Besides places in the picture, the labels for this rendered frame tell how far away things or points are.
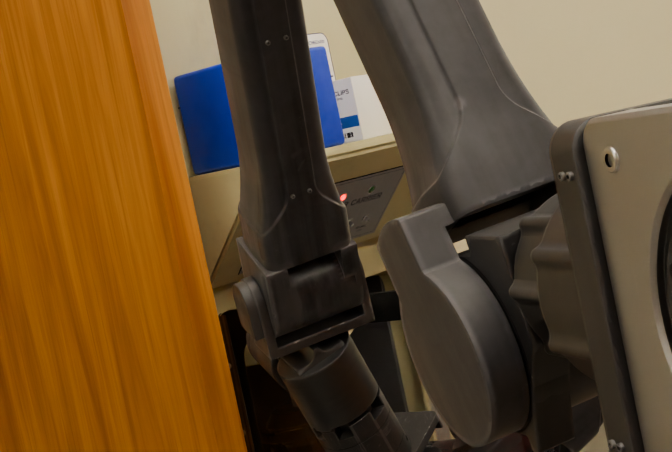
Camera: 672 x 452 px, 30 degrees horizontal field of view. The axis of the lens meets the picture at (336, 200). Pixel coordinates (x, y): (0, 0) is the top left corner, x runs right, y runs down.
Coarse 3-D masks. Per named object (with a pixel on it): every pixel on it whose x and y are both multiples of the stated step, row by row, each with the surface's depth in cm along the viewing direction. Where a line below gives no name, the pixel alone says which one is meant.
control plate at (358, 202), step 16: (368, 176) 116; (384, 176) 119; (400, 176) 121; (352, 192) 116; (384, 192) 121; (352, 208) 118; (368, 208) 121; (384, 208) 123; (368, 224) 123; (240, 272) 111
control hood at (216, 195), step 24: (360, 144) 113; (384, 144) 115; (336, 168) 111; (360, 168) 115; (384, 168) 118; (192, 192) 108; (216, 192) 106; (408, 192) 125; (216, 216) 107; (384, 216) 125; (216, 240) 107; (360, 240) 124; (216, 264) 108; (240, 264) 110
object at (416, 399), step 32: (384, 320) 100; (384, 352) 100; (256, 384) 109; (384, 384) 101; (416, 384) 99; (256, 416) 109; (288, 416) 107; (256, 448) 110; (288, 448) 108; (320, 448) 106; (448, 448) 98; (480, 448) 97; (512, 448) 95
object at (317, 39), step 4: (320, 32) 128; (324, 32) 128; (308, 36) 126; (312, 36) 127; (316, 36) 127; (320, 36) 128; (324, 36) 128; (308, 40) 126; (312, 40) 127; (316, 40) 127; (320, 40) 128; (324, 40) 128; (312, 44) 127; (316, 44) 127; (320, 44) 127; (324, 44) 128; (328, 44) 128; (328, 48) 128; (328, 52) 128; (328, 56) 128; (328, 60) 128; (332, 64) 128; (332, 68) 128; (332, 72) 128; (332, 80) 128
